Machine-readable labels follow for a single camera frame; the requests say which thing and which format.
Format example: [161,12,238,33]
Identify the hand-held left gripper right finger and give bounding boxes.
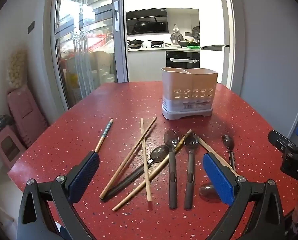
[203,152,286,240]

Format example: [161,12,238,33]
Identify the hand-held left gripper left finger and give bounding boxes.
[16,151,100,240]

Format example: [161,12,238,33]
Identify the brown handle clear spoon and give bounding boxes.
[183,132,199,210]
[163,130,180,209]

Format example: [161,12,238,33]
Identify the blue patterned wooden chopstick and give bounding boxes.
[94,119,114,153]

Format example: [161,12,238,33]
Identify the beige plastic utensil holder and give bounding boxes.
[161,66,219,120]

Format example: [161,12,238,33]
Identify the small dark spoon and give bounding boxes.
[221,134,237,172]

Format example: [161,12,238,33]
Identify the pink plastic stool stack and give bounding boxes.
[7,85,49,148]

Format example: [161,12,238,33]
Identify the black bag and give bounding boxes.
[0,115,16,143]

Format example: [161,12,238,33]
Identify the white kitchen counter cabinets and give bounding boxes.
[127,46,201,83]

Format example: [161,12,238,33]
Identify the clear bag of pale balls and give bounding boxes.
[5,49,29,89]

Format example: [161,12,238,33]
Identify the black built-in oven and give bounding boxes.
[166,50,201,69]

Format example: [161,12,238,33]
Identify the sliding glass door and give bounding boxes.
[45,0,128,110]

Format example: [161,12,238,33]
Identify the round dark strainer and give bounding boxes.
[192,27,201,43]

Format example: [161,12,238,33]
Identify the black wok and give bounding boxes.
[127,39,144,48]

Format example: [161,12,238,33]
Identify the black frying pan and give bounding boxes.
[148,39,164,48]

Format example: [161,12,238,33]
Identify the black range hood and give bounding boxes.
[126,9,169,36]

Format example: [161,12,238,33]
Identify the black handle clear spoon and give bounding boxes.
[101,144,170,201]

